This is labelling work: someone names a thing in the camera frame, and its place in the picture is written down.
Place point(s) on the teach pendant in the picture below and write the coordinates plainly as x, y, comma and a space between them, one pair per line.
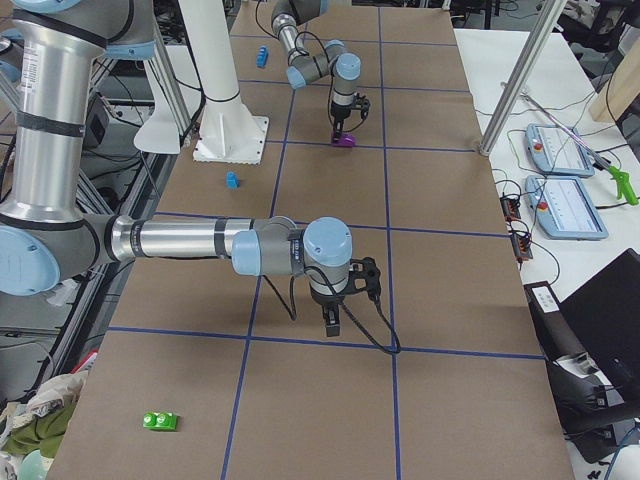
554, 152
563, 208

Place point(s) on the aluminium frame post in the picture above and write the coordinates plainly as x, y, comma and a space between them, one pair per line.
524, 65

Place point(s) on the black laptop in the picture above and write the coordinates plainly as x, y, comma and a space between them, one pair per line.
604, 315

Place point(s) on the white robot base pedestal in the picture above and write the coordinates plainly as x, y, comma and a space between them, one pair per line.
228, 132

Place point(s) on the near teach pendant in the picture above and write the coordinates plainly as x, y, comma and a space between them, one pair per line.
563, 208

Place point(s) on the long blue block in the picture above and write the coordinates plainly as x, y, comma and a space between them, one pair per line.
262, 57

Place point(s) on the far teach pendant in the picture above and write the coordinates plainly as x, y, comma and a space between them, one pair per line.
554, 152

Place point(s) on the green two-stud block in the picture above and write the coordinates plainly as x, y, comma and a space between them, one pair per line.
160, 421

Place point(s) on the purple trapezoid block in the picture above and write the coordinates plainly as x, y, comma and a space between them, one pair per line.
349, 141

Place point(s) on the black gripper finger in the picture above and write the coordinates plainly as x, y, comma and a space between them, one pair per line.
332, 320
337, 137

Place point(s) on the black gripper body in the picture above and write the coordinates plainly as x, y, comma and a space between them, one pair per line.
326, 302
340, 117

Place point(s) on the reacher grabber tool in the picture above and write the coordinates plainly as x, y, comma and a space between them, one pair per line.
622, 179

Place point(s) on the small blue block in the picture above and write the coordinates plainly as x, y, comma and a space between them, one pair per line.
232, 180

